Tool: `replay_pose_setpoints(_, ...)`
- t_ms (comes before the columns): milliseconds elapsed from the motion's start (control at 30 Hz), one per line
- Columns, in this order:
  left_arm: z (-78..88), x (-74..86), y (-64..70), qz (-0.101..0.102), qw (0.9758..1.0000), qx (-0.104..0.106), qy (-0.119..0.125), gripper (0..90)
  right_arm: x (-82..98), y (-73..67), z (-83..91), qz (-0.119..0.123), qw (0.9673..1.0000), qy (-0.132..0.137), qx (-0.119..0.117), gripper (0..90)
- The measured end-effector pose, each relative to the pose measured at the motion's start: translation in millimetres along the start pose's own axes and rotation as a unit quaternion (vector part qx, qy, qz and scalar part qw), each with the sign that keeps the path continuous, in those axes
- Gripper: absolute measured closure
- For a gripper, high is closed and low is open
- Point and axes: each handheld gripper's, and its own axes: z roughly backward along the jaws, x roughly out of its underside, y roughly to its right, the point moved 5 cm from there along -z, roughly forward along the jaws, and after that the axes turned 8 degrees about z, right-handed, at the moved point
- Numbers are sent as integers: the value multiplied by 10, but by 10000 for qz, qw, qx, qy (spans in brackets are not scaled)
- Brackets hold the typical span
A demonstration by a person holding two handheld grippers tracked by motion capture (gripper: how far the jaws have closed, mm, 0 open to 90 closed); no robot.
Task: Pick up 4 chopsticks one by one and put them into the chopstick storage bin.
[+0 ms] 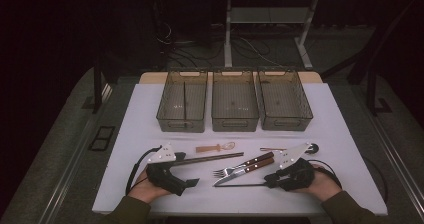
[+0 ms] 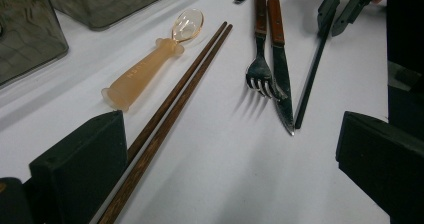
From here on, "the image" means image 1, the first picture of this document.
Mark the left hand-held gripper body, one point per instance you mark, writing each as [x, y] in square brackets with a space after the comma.
[163, 179]

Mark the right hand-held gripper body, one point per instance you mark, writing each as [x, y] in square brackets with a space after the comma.
[295, 179]

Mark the metal spoon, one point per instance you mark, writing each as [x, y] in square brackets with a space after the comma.
[271, 149]

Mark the smoky transparent plastic bin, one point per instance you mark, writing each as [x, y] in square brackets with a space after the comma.
[235, 125]
[173, 125]
[283, 124]

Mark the white table mat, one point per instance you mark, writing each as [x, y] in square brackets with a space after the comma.
[333, 134]

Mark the black stand leg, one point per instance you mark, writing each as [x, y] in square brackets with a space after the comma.
[370, 94]
[97, 90]

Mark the aluminium floor rail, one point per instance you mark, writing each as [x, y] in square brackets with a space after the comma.
[400, 170]
[66, 187]

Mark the grey metal desk frame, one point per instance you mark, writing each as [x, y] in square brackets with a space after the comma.
[227, 34]

